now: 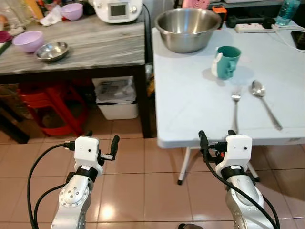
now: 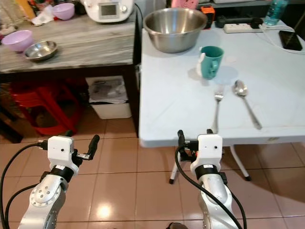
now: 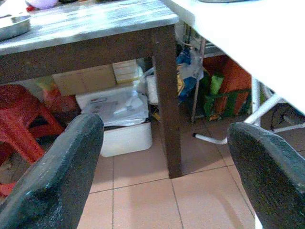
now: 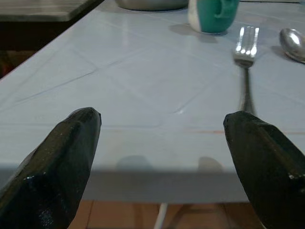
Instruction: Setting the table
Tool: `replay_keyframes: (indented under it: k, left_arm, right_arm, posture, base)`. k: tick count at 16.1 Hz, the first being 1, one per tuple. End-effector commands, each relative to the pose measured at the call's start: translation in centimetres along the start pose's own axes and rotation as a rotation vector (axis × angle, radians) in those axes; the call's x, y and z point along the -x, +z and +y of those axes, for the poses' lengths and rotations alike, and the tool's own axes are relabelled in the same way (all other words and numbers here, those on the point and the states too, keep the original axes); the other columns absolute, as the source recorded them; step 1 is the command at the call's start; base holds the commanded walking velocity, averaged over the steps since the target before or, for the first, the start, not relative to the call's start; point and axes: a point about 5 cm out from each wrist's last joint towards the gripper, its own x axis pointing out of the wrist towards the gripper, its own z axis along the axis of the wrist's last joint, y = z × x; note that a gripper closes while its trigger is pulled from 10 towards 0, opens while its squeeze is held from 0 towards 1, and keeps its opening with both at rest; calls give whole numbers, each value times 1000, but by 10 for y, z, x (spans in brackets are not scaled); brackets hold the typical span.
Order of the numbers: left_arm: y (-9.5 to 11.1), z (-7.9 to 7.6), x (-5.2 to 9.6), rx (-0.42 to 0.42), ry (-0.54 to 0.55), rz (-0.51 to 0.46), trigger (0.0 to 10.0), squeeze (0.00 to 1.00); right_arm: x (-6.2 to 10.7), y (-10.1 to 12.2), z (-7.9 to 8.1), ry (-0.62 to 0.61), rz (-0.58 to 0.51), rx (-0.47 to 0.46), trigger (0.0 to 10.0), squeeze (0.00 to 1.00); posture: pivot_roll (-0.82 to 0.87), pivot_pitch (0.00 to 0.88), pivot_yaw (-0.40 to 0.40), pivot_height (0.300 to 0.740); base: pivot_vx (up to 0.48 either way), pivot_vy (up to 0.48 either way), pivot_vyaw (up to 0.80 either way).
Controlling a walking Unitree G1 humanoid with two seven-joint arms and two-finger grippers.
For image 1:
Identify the white folding table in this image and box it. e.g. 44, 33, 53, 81
152, 21, 305, 186

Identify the steel fork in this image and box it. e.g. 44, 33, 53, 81
231, 87, 243, 135

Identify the white bin with papers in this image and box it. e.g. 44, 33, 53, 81
92, 76, 140, 120

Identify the red plastic stool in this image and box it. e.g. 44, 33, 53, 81
18, 80, 90, 137

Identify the steel spoon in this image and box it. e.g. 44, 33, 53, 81
250, 80, 284, 131

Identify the teal mug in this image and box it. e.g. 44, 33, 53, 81
212, 46, 242, 81

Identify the dark robot foot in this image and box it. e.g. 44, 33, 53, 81
178, 223, 204, 229

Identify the dark table with grey top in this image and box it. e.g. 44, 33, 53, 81
0, 12, 158, 145

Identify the small steel dish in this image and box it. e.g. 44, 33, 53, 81
35, 41, 70, 63

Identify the large steel mixing bowl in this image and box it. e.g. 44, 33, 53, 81
154, 7, 223, 54

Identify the white power strip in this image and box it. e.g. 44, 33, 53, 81
234, 22, 277, 34

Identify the purple plastic bowl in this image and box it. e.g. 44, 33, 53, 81
61, 3, 84, 22
12, 31, 45, 53

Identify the black smartphone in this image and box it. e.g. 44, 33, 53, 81
290, 30, 305, 51

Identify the orange and black device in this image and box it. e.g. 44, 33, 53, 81
212, 6, 228, 25

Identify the crumpled white tissue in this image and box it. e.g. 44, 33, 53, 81
40, 6, 64, 27

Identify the white kitchen appliance with display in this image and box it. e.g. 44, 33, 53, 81
92, 0, 144, 24

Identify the blue-green water bottle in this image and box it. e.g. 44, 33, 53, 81
276, 0, 302, 27

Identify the pink object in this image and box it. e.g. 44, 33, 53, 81
182, 0, 211, 10

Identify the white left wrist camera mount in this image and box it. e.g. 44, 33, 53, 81
73, 136, 105, 175

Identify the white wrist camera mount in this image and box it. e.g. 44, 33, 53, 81
73, 136, 105, 175
215, 135, 253, 178

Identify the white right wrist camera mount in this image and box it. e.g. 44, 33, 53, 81
215, 135, 253, 178

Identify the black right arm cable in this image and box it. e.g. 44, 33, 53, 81
202, 149, 282, 229

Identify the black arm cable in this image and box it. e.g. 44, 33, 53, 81
202, 149, 282, 229
27, 142, 78, 229

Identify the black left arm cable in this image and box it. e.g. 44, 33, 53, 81
27, 142, 78, 229

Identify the white cable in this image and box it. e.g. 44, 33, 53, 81
275, 25, 305, 50

